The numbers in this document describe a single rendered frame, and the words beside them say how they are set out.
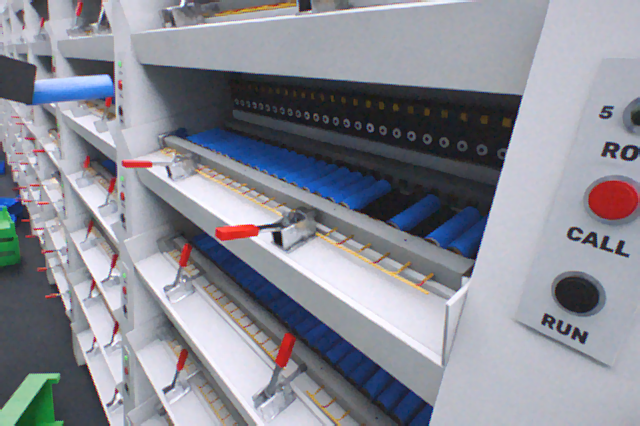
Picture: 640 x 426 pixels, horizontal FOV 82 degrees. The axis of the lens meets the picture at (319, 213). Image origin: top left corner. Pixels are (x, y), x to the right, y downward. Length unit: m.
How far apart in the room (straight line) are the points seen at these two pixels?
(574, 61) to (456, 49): 0.06
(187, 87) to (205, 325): 0.41
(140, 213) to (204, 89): 0.26
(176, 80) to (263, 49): 0.38
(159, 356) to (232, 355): 0.34
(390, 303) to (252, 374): 0.26
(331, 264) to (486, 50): 0.20
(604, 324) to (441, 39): 0.16
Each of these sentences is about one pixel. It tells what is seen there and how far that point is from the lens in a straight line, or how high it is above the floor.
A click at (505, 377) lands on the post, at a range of 0.23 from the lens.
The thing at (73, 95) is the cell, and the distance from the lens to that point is 0.37.
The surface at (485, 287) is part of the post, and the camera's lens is 0.22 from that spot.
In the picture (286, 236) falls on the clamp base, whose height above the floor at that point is 0.95.
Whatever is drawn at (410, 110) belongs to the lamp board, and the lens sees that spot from 0.42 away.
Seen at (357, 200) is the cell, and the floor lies 0.98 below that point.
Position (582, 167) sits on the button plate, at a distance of 0.19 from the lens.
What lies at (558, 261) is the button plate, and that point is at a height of 1.02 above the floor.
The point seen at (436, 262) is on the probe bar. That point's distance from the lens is 0.28.
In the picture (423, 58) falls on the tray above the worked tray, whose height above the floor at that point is 1.11.
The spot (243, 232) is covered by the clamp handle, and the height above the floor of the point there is 0.96.
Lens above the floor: 1.08
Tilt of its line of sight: 17 degrees down
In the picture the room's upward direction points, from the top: 8 degrees clockwise
